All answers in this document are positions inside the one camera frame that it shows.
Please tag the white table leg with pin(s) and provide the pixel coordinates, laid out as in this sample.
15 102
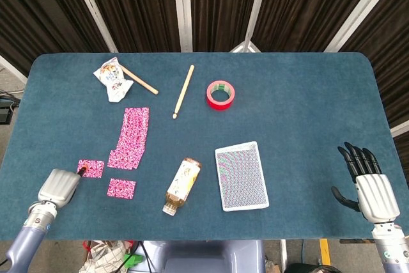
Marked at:
283 254

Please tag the red tape roll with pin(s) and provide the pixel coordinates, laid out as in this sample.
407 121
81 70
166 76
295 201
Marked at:
211 98

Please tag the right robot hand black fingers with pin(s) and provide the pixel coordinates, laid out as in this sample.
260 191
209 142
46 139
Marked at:
377 197

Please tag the blue felt table mat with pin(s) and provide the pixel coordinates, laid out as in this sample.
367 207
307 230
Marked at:
303 110

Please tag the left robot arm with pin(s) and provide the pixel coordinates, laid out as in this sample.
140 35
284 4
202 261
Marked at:
30 238

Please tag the left robot hand orange fingertip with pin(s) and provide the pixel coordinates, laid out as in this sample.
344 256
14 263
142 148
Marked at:
59 186

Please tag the black object on floor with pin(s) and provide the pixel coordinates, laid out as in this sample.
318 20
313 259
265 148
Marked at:
306 268

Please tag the white frame post with foot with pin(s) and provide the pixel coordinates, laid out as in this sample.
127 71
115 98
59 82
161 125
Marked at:
255 7

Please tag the green plastic object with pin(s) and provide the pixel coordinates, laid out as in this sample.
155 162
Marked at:
133 260

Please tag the dark brown pleated curtain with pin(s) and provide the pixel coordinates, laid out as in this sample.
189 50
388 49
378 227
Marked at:
137 4

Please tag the crumpled white snack wrapper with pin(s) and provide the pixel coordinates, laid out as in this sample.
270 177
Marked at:
112 79

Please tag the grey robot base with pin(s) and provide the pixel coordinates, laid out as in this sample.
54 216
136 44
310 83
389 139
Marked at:
204 258

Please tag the tea bottle with white label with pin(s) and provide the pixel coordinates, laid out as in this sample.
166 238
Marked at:
182 183

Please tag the crumpled plaid cloth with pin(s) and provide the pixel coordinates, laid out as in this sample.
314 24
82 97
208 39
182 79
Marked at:
102 258

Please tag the pink patterned card stack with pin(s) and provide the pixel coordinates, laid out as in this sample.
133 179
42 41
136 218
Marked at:
132 135

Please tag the large white-edged patterned card deck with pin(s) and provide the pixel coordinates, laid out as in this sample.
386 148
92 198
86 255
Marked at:
242 177

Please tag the light wooden drumstick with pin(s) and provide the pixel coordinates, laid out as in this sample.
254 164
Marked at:
183 91

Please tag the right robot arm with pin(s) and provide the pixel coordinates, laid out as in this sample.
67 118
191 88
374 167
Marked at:
391 248

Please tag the brown wooden stick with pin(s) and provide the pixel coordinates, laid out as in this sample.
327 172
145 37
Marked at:
143 83

